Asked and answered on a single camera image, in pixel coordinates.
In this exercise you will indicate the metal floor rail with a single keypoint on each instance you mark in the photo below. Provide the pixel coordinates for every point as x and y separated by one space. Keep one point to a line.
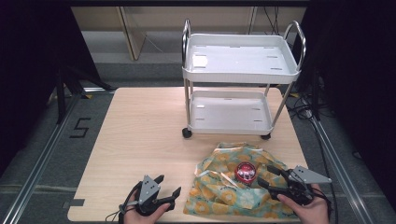
37 168
339 168

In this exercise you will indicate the white two-tier trolley cart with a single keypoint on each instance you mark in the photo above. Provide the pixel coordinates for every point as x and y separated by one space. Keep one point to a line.
236 59

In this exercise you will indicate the person's left hand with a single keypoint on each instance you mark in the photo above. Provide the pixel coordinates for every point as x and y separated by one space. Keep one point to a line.
141 219

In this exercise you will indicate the black tape strip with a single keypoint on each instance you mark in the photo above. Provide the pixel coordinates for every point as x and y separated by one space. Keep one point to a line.
74 203

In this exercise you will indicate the candy jar with red lid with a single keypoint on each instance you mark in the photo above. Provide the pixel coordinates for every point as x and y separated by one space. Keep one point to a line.
245 172

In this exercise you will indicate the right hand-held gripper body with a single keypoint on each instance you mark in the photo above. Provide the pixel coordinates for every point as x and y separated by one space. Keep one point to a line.
303 177

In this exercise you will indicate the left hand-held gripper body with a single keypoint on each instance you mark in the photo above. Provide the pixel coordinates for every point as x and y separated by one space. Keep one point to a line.
149 189

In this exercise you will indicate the beige wooden panel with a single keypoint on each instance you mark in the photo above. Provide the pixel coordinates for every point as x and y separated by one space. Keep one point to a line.
132 34

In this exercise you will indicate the person's right hand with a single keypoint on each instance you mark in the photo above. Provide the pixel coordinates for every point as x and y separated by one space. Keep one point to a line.
311 213

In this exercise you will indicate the yellow green fruit print bag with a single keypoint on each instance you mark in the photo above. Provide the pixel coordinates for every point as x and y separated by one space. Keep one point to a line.
218 189

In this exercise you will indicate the black metal stand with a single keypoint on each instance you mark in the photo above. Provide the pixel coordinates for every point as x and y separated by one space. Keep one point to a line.
61 99

